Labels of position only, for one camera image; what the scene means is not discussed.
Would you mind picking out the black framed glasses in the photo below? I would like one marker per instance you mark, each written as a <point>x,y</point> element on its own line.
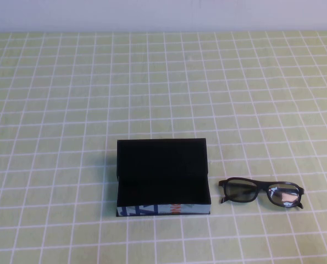
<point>262,186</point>

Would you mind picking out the green checked tablecloth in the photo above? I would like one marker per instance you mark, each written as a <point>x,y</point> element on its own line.
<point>69,82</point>

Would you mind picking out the black printed glasses case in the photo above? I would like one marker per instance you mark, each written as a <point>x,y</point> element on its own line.
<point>163,170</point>

